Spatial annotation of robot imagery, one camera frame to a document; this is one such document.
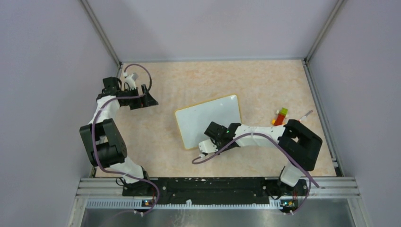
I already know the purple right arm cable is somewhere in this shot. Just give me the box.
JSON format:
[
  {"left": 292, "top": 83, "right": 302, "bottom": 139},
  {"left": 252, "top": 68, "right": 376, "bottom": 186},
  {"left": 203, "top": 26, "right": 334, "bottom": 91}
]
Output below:
[{"left": 192, "top": 132, "right": 321, "bottom": 215}]

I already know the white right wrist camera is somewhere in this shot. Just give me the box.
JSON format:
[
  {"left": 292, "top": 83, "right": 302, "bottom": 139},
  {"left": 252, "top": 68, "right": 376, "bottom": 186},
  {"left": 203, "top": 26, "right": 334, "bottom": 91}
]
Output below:
[{"left": 198, "top": 139, "right": 218, "bottom": 158}]

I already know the yellow framed whiteboard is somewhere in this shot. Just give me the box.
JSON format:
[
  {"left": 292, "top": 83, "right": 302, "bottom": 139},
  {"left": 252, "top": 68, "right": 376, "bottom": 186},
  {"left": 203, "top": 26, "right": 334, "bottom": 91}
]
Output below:
[{"left": 174, "top": 94, "right": 242, "bottom": 150}]

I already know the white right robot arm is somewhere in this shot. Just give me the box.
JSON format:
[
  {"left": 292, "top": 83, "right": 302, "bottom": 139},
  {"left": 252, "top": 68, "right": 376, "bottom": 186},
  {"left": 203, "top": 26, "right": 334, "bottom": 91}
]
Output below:
[{"left": 198, "top": 119, "right": 323, "bottom": 195}]

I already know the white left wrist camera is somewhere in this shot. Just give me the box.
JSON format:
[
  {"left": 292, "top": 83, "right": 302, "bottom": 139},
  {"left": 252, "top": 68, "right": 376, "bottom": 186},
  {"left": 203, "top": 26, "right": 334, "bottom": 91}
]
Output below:
[{"left": 123, "top": 72, "right": 139, "bottom": 90}]

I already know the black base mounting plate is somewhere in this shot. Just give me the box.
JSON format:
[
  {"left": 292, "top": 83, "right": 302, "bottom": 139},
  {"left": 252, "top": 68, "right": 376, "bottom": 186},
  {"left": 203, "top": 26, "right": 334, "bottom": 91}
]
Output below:
[{"left": 116, "top": 178, "right": 308, "bottom": 206}]

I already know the white toothed cable duct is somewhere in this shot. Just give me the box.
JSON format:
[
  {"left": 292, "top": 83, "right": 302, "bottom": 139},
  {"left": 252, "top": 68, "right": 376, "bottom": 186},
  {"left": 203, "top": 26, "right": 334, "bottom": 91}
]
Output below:
[{"left": 86, "top": 199, "right": 282, "bottom": 210}]

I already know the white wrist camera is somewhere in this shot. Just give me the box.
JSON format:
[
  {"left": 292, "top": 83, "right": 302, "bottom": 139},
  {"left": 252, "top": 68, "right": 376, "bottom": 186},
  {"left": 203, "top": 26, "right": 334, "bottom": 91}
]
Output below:
[
  {"left": 198, "top": 139, "right": 218, "bottom": 158},
  {"left": 123, "top": 72, "right": 139, "bottom": 90}
]

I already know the red green toy brick car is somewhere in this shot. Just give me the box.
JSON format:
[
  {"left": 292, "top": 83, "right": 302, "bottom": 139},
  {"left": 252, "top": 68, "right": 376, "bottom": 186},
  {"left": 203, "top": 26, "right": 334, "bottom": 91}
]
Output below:
[{"left": 271, "top": 107, "right": 288, "bottom": 126}]

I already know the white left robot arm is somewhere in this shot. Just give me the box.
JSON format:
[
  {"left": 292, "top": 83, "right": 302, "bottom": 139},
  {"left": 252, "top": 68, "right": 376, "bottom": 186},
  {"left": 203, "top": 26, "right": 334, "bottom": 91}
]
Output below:
[{"left": 79, "top": 73, "right": 158, "bottom": 195}]

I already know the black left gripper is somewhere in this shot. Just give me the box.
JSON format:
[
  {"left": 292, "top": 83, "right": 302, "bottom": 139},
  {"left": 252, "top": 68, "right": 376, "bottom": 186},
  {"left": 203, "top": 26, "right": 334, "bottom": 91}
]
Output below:
[{"left": 121, "top": 84, "right": 157, "bottom": 110}]

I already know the white whiteboard marker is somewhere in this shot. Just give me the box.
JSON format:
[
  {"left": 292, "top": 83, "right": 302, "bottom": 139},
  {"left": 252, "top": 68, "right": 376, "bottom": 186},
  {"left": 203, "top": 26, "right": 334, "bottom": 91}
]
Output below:
[{"left": 299, "top": 110, "right": 313, "bottom": 122}]

